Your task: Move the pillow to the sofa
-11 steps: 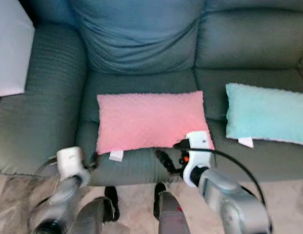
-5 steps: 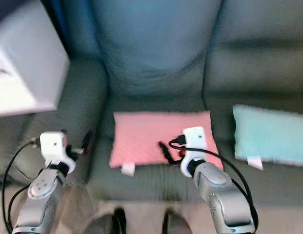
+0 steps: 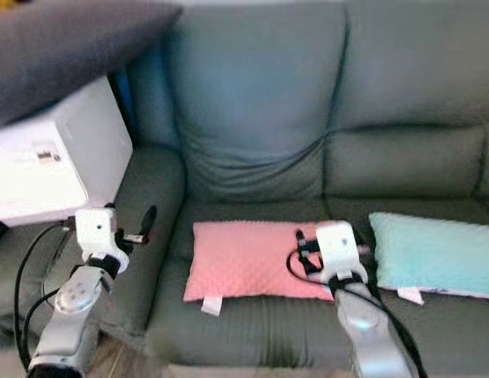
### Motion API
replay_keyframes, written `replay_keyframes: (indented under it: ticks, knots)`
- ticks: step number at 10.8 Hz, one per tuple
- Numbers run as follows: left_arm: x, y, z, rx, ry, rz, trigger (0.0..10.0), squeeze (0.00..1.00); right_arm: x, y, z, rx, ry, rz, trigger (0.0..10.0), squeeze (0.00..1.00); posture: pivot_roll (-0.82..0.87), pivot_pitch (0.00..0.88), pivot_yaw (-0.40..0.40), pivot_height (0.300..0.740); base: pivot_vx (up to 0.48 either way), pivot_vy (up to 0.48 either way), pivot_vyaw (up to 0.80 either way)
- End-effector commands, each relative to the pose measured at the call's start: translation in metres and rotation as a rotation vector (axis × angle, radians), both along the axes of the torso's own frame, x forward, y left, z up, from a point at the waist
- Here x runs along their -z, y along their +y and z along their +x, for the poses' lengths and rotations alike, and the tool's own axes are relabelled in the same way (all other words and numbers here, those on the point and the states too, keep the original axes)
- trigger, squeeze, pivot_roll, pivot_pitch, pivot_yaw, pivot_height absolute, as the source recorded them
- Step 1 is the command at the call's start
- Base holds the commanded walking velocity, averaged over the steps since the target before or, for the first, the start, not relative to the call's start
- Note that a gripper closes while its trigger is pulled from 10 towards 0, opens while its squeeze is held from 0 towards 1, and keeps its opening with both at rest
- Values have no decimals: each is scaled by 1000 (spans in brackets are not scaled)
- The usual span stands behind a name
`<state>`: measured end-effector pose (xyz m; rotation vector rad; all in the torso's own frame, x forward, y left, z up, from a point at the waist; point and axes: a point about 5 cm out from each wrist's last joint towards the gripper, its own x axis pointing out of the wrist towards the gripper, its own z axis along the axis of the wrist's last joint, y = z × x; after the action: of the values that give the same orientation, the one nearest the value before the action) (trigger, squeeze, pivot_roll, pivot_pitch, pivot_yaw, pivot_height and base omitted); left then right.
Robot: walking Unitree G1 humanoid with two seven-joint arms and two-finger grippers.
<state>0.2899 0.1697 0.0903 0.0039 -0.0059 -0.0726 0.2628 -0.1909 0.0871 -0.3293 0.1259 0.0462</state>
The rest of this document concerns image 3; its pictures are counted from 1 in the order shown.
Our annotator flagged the grey fabric cushion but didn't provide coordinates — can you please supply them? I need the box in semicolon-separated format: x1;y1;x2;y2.
0;0;184;127

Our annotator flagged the white box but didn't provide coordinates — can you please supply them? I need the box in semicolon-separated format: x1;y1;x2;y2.
0;75;135;228

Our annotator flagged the green leather sofa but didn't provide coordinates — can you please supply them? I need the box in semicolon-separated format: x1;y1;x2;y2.
0;0;489;371

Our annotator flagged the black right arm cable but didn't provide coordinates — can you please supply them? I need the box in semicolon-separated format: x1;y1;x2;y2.
286;244;428;378

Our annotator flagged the pink dotted pillow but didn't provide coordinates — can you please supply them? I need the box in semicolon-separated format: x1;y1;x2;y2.
183;221;335;316

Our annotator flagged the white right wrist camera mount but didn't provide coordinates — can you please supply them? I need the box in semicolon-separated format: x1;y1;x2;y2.
315;221;369;286

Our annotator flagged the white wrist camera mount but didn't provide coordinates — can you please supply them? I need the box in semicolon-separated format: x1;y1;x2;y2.
315;221;369;286
75;207;131;272

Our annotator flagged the teal dotted pillow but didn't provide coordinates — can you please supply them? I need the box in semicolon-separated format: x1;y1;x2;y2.
368;211;489;306

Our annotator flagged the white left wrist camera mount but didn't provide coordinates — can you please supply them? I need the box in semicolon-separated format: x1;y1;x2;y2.
75;207;131;272

